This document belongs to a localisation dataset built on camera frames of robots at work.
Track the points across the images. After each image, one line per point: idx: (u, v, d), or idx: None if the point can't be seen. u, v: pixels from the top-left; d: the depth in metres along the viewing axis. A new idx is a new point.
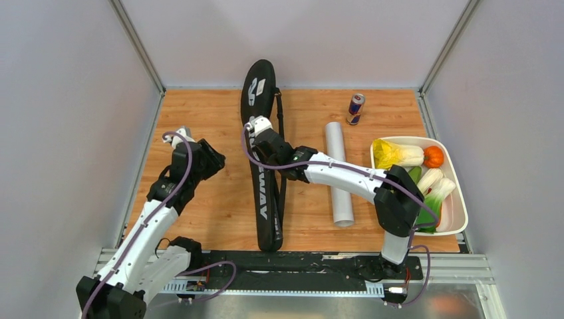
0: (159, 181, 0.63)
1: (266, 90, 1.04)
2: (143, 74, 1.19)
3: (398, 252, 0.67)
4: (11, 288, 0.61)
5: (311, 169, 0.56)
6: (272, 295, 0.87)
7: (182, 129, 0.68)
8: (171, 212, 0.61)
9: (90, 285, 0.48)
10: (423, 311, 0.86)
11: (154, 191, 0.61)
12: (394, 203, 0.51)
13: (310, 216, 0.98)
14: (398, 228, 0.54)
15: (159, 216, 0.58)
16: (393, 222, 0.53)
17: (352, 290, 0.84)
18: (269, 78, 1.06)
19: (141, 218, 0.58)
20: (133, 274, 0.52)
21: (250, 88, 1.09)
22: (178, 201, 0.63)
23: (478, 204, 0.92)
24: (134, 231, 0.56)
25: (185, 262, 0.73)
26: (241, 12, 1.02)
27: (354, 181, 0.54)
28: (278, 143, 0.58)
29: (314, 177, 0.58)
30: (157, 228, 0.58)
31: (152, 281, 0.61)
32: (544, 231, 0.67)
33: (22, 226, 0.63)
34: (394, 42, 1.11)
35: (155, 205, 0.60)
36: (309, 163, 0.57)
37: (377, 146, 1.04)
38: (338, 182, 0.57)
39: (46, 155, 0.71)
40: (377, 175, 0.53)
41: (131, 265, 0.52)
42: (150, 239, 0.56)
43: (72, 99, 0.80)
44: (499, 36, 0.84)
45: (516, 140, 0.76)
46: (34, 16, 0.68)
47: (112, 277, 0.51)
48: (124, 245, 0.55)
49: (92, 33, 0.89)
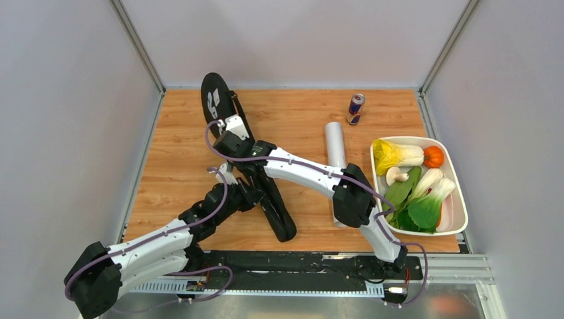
0: (191, 208, 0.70)
1: (223, 97, 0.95)
2: (142, 74, 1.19)
3: (386, 250, 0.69)
4: (10, 288, 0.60)
5: (270, 165, 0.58)
6: (272, 295, 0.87)
7: (225, 164, 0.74)
8: (188, 239, 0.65)
9: (96, 252, 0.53)
10: (423, 311, 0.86)
11: (185, 215, 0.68)
12: (350, 200, 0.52)
13: (310, 216, 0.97)
14: (351, 220, 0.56)
15: (179, 234, 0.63)
16: (348, 216, 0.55)
17: (352, 290, 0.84)
18: (221, 85, 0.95)
19: (164, 228, 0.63)
20: (132, 266, 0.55)
21: (208, 103, 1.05)
22: (197, 235, 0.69)
23: (479, 204, 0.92)
24: (155, 233, 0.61)
25: (178, 266, 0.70)
26: (241, 13, 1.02)
27: (313, 179, 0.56)
28: (235, 143, 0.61)
29: (273, 173, 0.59)
30: (173, 243, 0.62)
31: (134, 276, 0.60)
32: (544, 231, 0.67)
33: (22, 226, 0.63)
34: (394, 42, 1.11)
35: (179, 224, 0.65)
36: (269, 158, 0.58)
37: (377, 146, 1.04)
38: (296, 178, 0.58)
39: (47, 155, 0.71)
40: (335, 173, 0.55)
41: (137, 256, 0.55)
42: (162, 247, 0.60)
43: (72, 100, 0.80)
44: (499, 36, 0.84)
45: (515, 141, 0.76)
46: (33, 16, 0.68)
47: (118, 256, 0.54)
48: (141, 236, 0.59)
49: (93, 34, 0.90)
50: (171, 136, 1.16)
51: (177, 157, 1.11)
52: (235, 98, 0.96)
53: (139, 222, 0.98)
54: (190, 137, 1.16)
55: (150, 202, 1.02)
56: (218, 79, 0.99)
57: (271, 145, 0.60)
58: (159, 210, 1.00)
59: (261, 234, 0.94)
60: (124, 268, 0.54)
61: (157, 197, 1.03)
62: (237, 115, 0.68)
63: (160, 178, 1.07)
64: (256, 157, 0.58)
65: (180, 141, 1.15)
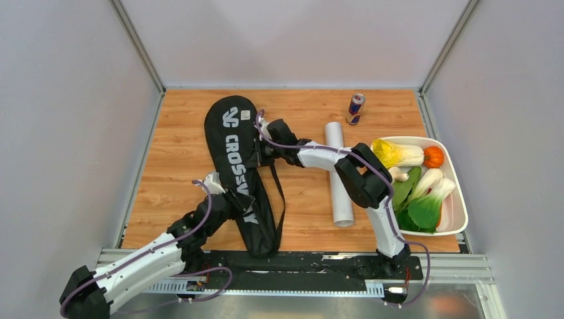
0: (182, 219, 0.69)
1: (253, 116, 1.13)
2: (142, 74, 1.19)
3: (387, 243, 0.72)
4: (12, 287, 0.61)
5: (301, 151, 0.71)
6: (273, 295, 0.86)
7: (210, 175, 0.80)
8: (177, 252, 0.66)
9: (82, 276, 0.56)
10: (423, 311, 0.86)
11: (174, 228, 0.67)
12: (351, 171, 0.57)
13: (310, 216, 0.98)
14: (361, 199, 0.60)
15: (166, 250, 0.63)
16: (355, 191, 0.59)
17: (352, 290, 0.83)
18: (252, 108, 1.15)
19: (152, 244, 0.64)
20: (118, 287, 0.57)
21: (228, 113, 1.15)
22: (187, 246, 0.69)
23: (478, 205, 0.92)
24: (140, 251, 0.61)
25: (177, 270, 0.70)
26: (241, 12, 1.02)
27: (327, 157, 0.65)
28: (285, 133, 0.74)
29: (305, 159, 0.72)
30: (160, 259, 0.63)
31: (128, 290, 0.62)
32: (543, 230, 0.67)
33: (22, 224, 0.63)
34: (394, 42, 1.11)
35: (169, 238, 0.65)
36: (302, 147, 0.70)
37: (377, 145, 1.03)
38: (320, 161, 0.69)
39: (46, 155, 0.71)
40: (344, 149, 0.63)
41: (122, 278, 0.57)
42: (149, 265, 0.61)
43: (72, 100, 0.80)
44: (500, 36, 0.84)
45: (515, 141, 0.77)
46: (33, 16, 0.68)
47: (103, 280, 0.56)
48: (128, 256, 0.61)
49: (93, 34, 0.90)
50: (171, 136, 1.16)
51: (177, 157, 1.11)
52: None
53: (139, 222, 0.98)
54: (190, 137, 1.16)
55: (150, 202, 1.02)
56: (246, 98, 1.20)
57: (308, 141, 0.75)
58: (159, 210, 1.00)
59: None
60: (110, 291, 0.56)
61: (157, 197, 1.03)
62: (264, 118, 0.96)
63: (160, 178, 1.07)
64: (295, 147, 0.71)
65: (180, 141, 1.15)
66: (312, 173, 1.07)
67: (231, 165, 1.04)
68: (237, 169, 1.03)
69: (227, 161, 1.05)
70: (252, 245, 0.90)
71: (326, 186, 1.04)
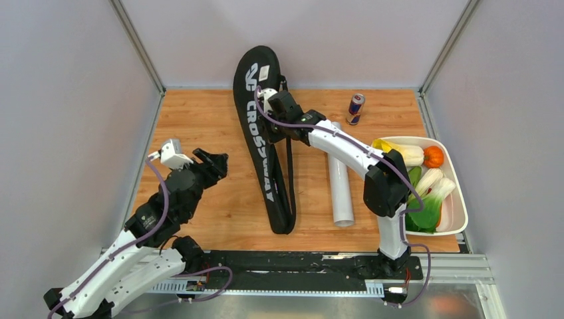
0: (145, 205, 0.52)
1: (271, 76, 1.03)
2: (142, 74, 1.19)
3: (393, 247, 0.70)
4: (11, 287, 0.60)
5: (316, 133, 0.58)
6: (272, 295, 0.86)
7: (169, 144, 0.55)
8: (144, 251, 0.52)
9: (54, 300, 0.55)
10: (423, 311, 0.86)
11: (132, 222, 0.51)
12: (383, 184, 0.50)
13: (311, 216, 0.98)
14: (377, 209, 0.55)
15: (126, 254, 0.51)
16: (376, 201, 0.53)
17: (352, 290, 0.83)
18: (272, 64, 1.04)
19: (112, 248, 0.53)
20: (88, 304, 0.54)
21: (250, 73, 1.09)
22: (154, 238, 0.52)
23: (478, 204, 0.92)
24: (99, 262, 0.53)
25: (177, 270, 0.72)
26: (241, 12, 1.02)
27: (350, 155, 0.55)
28: (288, 104, 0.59)
29: (316, 143, 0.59)
30: (121, 266, 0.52)
31: (129, 292, 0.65)
32: (543, 230, 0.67)
33: (22, 224, 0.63)
34: (394, 42, 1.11)
35: (127, 239, 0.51)
36: (316, 127, 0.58)
37: (377, 146, 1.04)
38: (336, 151, 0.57)
39: (47, 157, 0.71)
40: (375, 154, 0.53)
41: (84, 298, 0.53)
42: (110, 276, 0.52)
43: (72, 100, 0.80)
44: (499, 36, 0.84)
45: (515, 141, 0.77)
46: (34, 17, 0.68)
47: (69, 302, 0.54)
48: (90, 268, 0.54)
49: (93, 34, 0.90)
50: (171, 136, 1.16)
51: None
52: (282, 84, 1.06)
53: None
54: (189, 137, 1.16)
55: None
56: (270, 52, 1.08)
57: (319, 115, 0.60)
58: None
59: (260, 234, 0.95)
60: (80, 311, 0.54)
61: None
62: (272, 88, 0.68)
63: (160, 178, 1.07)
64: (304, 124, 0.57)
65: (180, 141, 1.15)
66: (312, 173, 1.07)
67: (253, 137, 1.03)
68: (258, 141, 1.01)
69: (251, 135, 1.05)
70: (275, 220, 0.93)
71: (326, 186, 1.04)
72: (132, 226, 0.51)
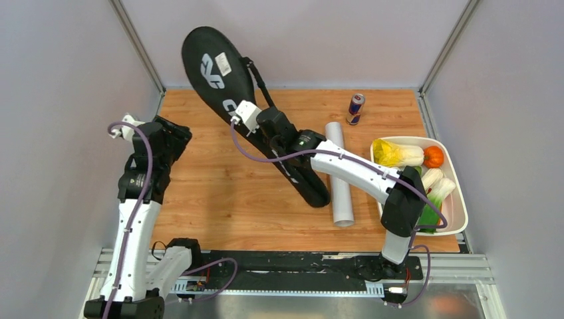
0: (124, 175, 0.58)
1: (235, 64, 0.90)
2: (143, 74, 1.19)
3: (399, 252, 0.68)
4: (11, 287, 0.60)
5: (319, 158, 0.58)
6: (272, 295, 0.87)
7: (127, 117, 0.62)
8: (153, 205, 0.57)
9: (96, 310, 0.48)
10: (423, 311, 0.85)
11: (125, 188, 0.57)
12: (404, 207, 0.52)
13: (311, 216, 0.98)
14: (398, 230, 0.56)
15: (141, 216, 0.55)
16: (398, 223, 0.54)
17: (352, 290, 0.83)
18: (231, 52, 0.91)
19: (122, 224, 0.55)
20: (139, 280, 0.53)
21: (205, 69, 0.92)
22: (156, 190, 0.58)
23: (478, 205, 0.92)
24: (121, 238, 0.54)
25: (188, 258, 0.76)
26: (241, 12, 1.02)
27: (363, 177, 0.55)
28: (282, 125, 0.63)
29: (320, 167, 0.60)
30: (143, 228, 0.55)
31: (163, 278, 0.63)
32: (544, 230, 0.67)
33: (22, 225, 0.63)
34: (394, 42, 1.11)
35: (132, 203, 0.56)
36: (317, 151, 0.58)
37: (377, 146, 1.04)
38: (344, 174, 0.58)
39: (47, 158, 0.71)
40: (390, 175, 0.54)
41: (132, 276, 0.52)
42: (141, 241, 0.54)
43: (72, 100, 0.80)
44: (499, 36, 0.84)
45: (515, 141, 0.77)
46: (34, 18, 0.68)
47: (118, 294, 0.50)
48: (115, 258, 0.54)
49: (93, 34, 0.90)
50: None
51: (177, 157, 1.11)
52: (250, 66, 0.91)
53: None
54: None
55: None
56: (216, 34, 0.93)
57: (319, 137, 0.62)
58: None
59: (260, 234, 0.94)
60: (134, 292, 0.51)
61: None
62: (244, 102, 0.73)
63: None
64: (305, 149, 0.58)
65: None
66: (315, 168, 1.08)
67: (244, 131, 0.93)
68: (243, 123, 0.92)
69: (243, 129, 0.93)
70: (314, 197, 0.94)
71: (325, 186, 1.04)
72: (125, 192, 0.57)
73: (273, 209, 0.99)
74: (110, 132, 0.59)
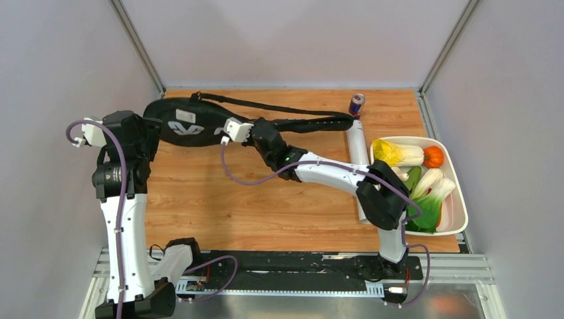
0: (97, 170, 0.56)
1: (191, 108, 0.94)
2: (143, 74, 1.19)
3: (394, 250, 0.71)
4: (12, 287, 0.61)
5: (300, 168, 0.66)
6: (272, 295, 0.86)
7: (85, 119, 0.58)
8: (139, 197, 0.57)
9: (108, 312, 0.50)
10: (423, 312, 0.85)
11: (102, 184, 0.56)
12: (376, 197, 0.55)
13: (311, 216, 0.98)
14: (383, 222, 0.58)
15: (130, 213, 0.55)
16: (378, 215, 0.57)
17: (352, 290, 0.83)
18: (179, 102, 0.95)
19: (111, 225, 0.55)
20: (145, 276, 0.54)
21: (181, 129, 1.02)
22: (138, 181, 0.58)
23: (478, 205, 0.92)
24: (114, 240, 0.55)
25: (188, 252, 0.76)
26: (241, 12, 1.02)
27: (338, 176, 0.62)
28: (276, 143, 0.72)
29: (305, 175, 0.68)
30: (136, 224, 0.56)
31: (169, 270, 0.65)
32: (543, 230, 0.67)
33: (22, 226, 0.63)
34: (394, 42, 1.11)
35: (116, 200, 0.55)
36: (300, 163, 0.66)
37: (377, 146, 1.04)
38: (324, 177, 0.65)
39: (46, 159, 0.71)
40: (360, 170, 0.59)
41: (136, 274, 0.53)
42: (136, 238, 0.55)
43: (72, 100, 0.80)
44: (499, 36, 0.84)
45: (515, 141, 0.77)
46: (34, 18, 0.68)
47: (127, 294, 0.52)
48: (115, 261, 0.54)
49: (93, 35, 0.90)
50: None
51: (177, 157, 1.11)
52: (199, 96, 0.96)
53: None
54: None
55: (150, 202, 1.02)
56: (158, 102, 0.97)
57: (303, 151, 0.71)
58: (158, 210, 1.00)
59: (260, 234, 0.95)
60: (143, 288, 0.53)
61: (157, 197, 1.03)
62: (229, 121, 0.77)
63: (160, 178, 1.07)
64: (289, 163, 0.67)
65: None
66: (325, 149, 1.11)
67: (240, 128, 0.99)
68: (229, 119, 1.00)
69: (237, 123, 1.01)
70: (340, 123, 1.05)
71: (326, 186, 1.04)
72: (104, 191, 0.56)
73: (273, 209, 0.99)
74: (72, 141, 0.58)
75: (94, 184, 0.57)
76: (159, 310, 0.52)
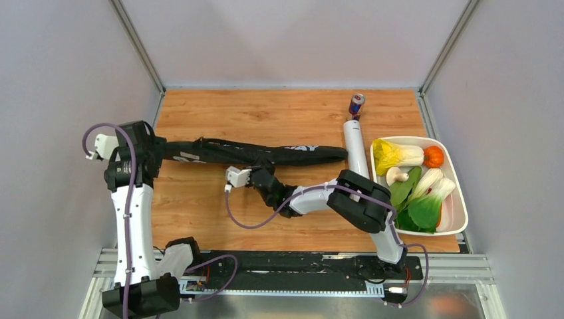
0: (109, 166, 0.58)
1: (195, 151, 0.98)
2: (143, 74, 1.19)
3: (390, 252, 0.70)
4: (12, 286, 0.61)
5: (294, 202, 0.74)
6: (272, 295, 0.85)
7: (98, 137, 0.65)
8: (146, 187, 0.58)
9: (116, 296, 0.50)
10: (423, 312, 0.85)
11: (112, 177, 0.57)
12: (345, 205, 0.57)
13: (311, 216, 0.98)
14: (368, 227, 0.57)
15: (138, 199, 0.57)
16: (359, 221, 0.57)
17: (352, 290, 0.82)
18: (182, 146, 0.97)
19: (120, 211, 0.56)
20: (151, 260, 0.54)
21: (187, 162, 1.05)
22: (145, 174, 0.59)
23: (478, 204, 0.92)
24: (122, 224, 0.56)
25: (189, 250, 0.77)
26: (241, 12, 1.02)
27: (318, 196, 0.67)
28: (272, 186, 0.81)
29: (300, 207, 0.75)
30: (143, 210, 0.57)
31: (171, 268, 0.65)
32: (544, 230, 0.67)
33: (22, 225, 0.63)
34: (394, 41, 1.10)
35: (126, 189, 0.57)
36: (291, 199, 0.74)
37: (377, 146, 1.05)
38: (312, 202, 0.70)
39: (47, 158, 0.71)
40: (330, 184, 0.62)
41: (143, 257, 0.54)
42: (143, 222, 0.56)
43: (72, 100, 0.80)
44: (499, 36, 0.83)
45: (515, 141, 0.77)
46: (34, 17, 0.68)
47: (133, 277, 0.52)
48: (122, 246, 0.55)
49: (93, 35, 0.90)
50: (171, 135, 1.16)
51: None
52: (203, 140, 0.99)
53: None
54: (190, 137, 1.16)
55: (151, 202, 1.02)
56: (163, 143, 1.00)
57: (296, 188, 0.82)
58: (158, 210, 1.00)
59: (260, 234, 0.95)
60: (150, 271, 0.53)
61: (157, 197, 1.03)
62: (229, 170, 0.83)
63: (160, 178, 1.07)
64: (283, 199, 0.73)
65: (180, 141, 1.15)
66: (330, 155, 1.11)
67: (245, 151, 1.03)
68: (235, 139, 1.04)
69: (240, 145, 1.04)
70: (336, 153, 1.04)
71: None
72: (114, 182, 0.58)
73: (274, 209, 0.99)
74: (88, 154, 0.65)
75: (106, 179, 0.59)
76: (165, 295, 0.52)
